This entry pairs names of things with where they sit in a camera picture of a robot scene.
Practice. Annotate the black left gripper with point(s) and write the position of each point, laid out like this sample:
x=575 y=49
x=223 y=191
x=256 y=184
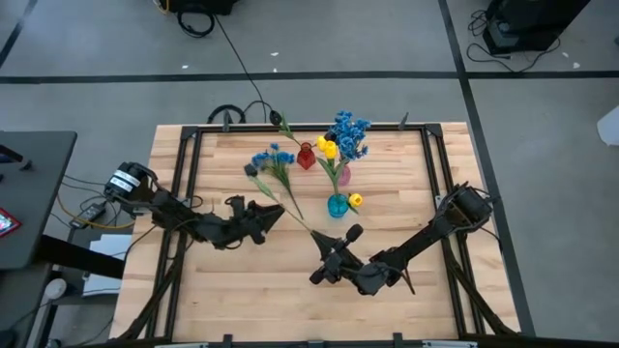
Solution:
x=249 y=222

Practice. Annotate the pink glass vase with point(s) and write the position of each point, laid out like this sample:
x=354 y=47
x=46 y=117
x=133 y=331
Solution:
x=344 y=177

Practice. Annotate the black box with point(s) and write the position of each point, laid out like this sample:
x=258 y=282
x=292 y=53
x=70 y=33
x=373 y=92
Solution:
x=200 y=5

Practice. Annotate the red green patch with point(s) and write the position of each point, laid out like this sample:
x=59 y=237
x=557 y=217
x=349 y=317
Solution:
x=5 y=223

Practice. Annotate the red glass vase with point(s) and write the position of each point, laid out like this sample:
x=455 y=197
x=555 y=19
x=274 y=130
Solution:
x=306 y=158

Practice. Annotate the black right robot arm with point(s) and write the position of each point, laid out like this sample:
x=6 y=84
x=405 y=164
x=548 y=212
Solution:
x=416 y=245

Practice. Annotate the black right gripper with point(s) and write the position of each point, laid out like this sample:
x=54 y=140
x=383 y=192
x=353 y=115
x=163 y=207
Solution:
x=341 y=265

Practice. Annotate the blue glass vase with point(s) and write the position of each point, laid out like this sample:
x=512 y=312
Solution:
x=337 y=206

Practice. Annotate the black power adapter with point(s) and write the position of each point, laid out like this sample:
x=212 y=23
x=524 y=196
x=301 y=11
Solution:
x=89 y=213

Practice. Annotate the white round object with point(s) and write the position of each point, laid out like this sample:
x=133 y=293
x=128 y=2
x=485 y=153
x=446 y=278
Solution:
x=54 y=288

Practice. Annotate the black aluminium table frame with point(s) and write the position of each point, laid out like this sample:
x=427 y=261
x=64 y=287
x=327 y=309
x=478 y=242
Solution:
x=251 y=128

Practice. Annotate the black desk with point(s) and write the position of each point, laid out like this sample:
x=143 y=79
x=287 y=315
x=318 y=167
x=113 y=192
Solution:
x=38 y=203

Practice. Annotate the grey power brick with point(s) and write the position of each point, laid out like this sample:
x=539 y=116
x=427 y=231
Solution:
x=138 y=209

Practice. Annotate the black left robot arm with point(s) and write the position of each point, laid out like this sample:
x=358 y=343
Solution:
x=169 y=209

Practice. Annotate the black device on desk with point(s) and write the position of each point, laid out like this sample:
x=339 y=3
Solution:
x=9 y=154

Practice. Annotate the small black item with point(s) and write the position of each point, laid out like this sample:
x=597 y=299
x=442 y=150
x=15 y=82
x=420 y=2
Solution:
x=26 y=165

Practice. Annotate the black equipment case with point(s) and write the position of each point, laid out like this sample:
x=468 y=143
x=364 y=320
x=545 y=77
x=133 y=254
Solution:
x=532 y=19

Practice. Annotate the white paper sheets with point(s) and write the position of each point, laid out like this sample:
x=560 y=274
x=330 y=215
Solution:
x=109 y=266

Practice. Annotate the black desk base beam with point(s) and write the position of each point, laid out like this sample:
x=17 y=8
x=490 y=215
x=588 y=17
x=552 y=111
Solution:
x=79 y=258

